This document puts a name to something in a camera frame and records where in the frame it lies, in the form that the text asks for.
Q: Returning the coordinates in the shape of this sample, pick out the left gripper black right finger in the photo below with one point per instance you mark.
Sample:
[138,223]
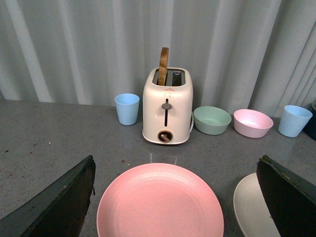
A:
[291,200]

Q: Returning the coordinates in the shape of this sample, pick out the light blue cup left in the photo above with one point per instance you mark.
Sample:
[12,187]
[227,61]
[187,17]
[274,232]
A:
[127,106]

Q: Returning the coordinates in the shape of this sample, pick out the pink plate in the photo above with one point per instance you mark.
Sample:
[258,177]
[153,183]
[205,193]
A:
[159,200]

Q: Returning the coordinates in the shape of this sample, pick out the light blue cup right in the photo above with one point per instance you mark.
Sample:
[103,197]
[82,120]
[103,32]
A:
[293,120]

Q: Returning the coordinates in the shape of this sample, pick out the light blue cup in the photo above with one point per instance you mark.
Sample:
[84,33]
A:
[293,120]
[127,106]

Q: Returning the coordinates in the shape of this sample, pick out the pink bowl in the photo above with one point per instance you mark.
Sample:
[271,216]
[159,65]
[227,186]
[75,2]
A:
[251,123]

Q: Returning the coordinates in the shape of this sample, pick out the dark blue pot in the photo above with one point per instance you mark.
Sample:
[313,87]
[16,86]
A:
[310,128]

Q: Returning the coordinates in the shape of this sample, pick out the green bowl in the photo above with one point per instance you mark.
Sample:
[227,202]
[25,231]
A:
[211,120]

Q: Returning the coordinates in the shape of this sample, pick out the cream white plate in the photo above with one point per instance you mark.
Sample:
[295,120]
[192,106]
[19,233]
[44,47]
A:
[251,211]

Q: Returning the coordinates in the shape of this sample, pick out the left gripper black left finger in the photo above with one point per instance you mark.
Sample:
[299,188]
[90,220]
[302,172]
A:
[57,211]

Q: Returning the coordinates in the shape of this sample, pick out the cream white toaster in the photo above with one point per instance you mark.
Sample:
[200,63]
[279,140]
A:
[167,110]

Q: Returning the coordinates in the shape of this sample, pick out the brown toast slice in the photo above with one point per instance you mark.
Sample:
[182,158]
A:
[163,63]

